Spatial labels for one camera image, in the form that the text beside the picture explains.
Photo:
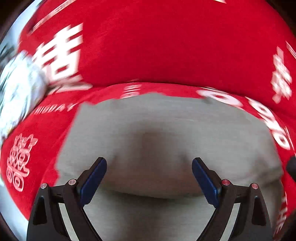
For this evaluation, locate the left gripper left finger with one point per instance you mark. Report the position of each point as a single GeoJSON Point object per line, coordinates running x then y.
{"type": "Point", "coordinates": [46, 222]}

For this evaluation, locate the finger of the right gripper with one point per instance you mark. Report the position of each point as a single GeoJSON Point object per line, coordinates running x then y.
{"type": "Point", "coordinates": [291, 167]}

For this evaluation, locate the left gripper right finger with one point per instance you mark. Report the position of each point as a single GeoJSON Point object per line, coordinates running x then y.
{"type": "Point", "coordinates": [252, 221]}

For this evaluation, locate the grey knit sweater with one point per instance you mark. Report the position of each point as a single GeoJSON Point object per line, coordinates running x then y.
{"type": "Point", "coordinates": [149, 141]}

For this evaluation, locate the red wedding bed cover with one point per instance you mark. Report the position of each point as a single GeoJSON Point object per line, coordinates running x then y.
{"type": "Point", "coordinates": [29, 155]}

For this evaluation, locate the red wedding pillow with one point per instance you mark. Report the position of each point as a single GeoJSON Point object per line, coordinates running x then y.
{"type": "Point", "coordinates": [240, 47]}

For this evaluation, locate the white floral quilt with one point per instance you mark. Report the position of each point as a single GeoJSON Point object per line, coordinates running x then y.
{"type": "Point", "coordinates": [23, 86]}

